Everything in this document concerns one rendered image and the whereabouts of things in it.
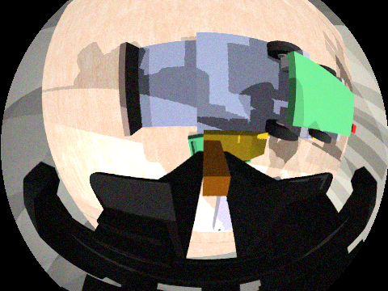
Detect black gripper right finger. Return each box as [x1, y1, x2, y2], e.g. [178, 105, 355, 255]
[224, 152, 333, 258]

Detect green wheeled trolley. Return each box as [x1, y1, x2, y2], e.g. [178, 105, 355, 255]
[265, 41, 355, 143]

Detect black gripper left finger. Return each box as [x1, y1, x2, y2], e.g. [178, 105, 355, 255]
[90, 151, 204, 259]

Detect yellow wedge chock with orange handle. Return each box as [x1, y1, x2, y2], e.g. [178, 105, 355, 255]
[201, 129, 268, 196]

